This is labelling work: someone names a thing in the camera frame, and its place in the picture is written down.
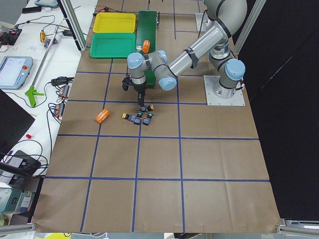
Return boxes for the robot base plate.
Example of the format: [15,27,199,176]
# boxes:
[203,75,246,107]

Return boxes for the yellow plastic tray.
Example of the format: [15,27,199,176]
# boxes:
[93,12,136,33]

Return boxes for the black power adapter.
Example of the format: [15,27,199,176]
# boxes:
[62,30,73,37]

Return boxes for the green conveyor belt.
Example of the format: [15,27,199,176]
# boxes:
[127,10,158,92]

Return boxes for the teach pendant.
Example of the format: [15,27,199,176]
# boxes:
[0,56,33,90]

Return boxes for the yellow push button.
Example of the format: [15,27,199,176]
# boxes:
[140,104,154,112]
[122,113,136,121]

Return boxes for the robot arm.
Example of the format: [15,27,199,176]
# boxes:
[122,0,247,106]

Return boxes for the green plastic tray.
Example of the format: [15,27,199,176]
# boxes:
[89,33,136,59]

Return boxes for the relay module with wires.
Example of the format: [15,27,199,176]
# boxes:
[48,76,74,122]

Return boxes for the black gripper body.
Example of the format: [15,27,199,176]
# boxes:
[122,77,147,100]

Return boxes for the orange cylinder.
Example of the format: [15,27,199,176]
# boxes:
[142,40,151,53]
[95,109,110,123]

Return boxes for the green reach grabber tool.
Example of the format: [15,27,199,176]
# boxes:
[25,26,59,108]

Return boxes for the aluminium frame post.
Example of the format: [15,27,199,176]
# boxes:
[57,0,87,52]

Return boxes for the green push button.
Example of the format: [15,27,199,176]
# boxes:
[143,112,154,125]
[134,111,144,125]

